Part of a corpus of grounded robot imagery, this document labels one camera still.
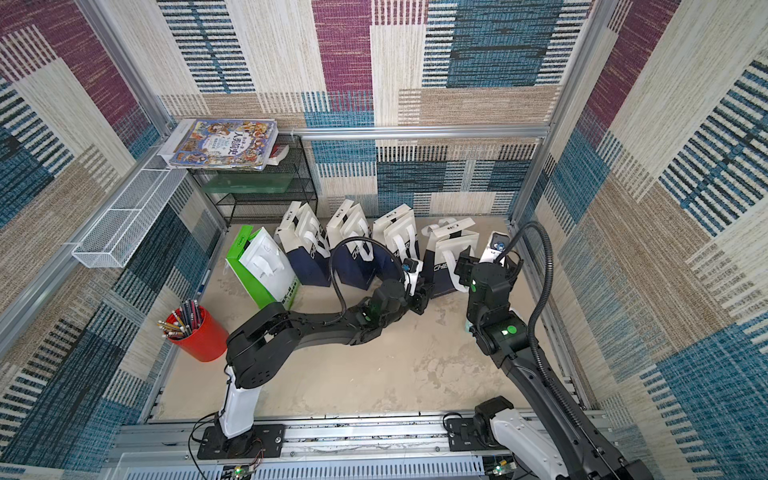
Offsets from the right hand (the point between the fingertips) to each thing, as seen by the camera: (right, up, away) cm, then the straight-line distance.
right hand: (489, 257), depth 73 cm
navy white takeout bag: (-48, +6, +9) cm, 50 cm away
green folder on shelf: (-71, +24, +26) cm, 79 cm away
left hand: (-12, -8, +12) cm, 19 cm away
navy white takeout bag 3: (-22, +7, +11) cm, 25 cm away
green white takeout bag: (-58, -3, +7) cm, 58 cm away
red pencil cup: (-73, -19, +4) cm, 76 cm away
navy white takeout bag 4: (-9, +4, +7) cm, 12 cm away
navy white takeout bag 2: (-34, -1, +15) cm, 38 cm away
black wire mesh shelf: (-76, +18, +46) cm, 90 cm away
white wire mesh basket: (-88, +6, -1) cm, 88 cm away
